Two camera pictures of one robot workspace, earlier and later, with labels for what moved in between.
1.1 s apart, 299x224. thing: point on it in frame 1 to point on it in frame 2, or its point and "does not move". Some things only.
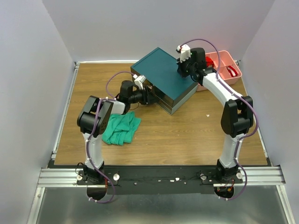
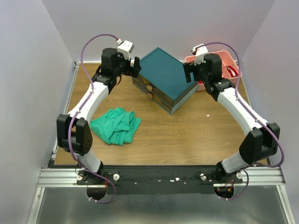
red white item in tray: x=232 y=71 does not move
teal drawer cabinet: x=159 y=69 does not move
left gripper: x=148 y=97 to x=133 y=71
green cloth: x=121 y=129 does not move
